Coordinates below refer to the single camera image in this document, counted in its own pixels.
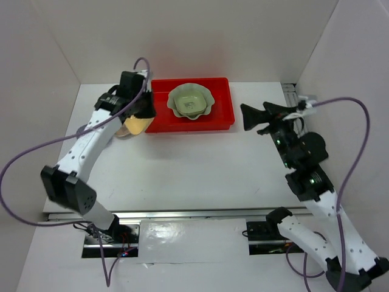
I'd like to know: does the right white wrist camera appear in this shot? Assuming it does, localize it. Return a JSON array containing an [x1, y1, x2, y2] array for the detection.
[[283, 95, 317, 120]]

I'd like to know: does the yellow square plate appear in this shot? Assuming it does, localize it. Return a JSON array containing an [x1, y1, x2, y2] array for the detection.
[[123, 115, 154, 136]]

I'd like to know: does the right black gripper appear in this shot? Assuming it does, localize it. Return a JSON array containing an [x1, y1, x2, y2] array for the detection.
[[239, 100, 298, 167]]

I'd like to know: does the purple square plate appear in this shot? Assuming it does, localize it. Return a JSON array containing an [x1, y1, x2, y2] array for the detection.
[[76, 124, 87, 136]]

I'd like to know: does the aluminium rail right side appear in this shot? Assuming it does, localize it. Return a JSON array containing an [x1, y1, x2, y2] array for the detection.
[[281, 83, 300, 107]]

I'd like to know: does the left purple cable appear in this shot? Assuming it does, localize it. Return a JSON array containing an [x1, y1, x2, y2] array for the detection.
[[0, 57, 153, 287]]

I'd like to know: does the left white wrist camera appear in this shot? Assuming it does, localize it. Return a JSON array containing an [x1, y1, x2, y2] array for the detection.
[[137, 69, 152, 80]]

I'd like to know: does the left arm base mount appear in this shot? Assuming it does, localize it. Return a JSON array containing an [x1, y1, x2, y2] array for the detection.
[[73, 223, 140, 259]]

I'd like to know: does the brown square plate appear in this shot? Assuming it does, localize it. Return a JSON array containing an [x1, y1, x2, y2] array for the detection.
[[114, 124, 134, 139]]

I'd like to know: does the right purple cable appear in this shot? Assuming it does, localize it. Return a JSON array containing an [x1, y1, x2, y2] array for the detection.
[[303, 97, 371, 292]]

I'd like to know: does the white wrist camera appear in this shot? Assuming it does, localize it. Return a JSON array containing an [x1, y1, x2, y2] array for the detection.
[[283, 95, 317, 120], [137, 69, 152, 80]]

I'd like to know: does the red plastic bin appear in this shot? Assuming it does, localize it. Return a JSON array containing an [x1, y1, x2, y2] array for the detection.
[[146, 77, 235, 133]]

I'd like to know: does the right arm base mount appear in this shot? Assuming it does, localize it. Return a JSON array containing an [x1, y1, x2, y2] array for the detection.
[[242, 221, 303, 255]]

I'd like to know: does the aluminium rail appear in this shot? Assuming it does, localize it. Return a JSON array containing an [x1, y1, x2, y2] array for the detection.
[[281, 83, 300, 107], [47, 207, 311, 221]]

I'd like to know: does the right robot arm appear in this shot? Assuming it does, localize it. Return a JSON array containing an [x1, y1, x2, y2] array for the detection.
[[240, 102, 388, 291]]

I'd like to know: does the green square plate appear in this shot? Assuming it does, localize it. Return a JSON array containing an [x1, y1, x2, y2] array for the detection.
[[174, 90, 207, 116]]

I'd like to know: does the purple cable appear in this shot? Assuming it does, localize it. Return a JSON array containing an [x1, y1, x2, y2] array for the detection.
[[303, 97, 371, 292], [0, 57, 153, 287]]

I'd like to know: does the large green scalloped bowl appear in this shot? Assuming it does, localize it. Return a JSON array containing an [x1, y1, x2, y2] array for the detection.
[[167, 83, 215, 120]]

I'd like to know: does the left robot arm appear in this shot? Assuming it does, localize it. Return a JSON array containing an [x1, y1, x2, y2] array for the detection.
[[40, 70, 156, 243]]

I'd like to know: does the aluminium rail front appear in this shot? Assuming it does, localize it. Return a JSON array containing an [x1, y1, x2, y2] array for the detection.
[[47, 207, 311, 221]]

